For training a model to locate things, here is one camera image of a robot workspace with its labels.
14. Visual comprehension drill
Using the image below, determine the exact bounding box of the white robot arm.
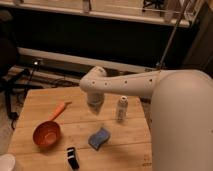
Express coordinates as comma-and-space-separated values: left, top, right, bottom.
80, 66, 213, 171

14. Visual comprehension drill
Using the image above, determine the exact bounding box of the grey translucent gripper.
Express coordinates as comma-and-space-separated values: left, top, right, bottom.
87, 93, 105, 114

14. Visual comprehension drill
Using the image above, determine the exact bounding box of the black office chair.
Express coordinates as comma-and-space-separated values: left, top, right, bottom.
0, 9, 44, 130

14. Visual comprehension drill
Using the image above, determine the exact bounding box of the white spray bottle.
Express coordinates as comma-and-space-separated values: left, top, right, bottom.
116, 96, 128, 122

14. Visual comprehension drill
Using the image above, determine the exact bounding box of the wooden shelf board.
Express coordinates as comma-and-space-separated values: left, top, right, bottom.
0, 0, 191, 28

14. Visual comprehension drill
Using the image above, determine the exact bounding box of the orange measuring cup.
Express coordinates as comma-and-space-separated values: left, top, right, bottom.
33, 102, 69, 148

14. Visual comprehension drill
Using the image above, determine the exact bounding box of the blue sponge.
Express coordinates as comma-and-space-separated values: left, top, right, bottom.
88, 127, 111, 151

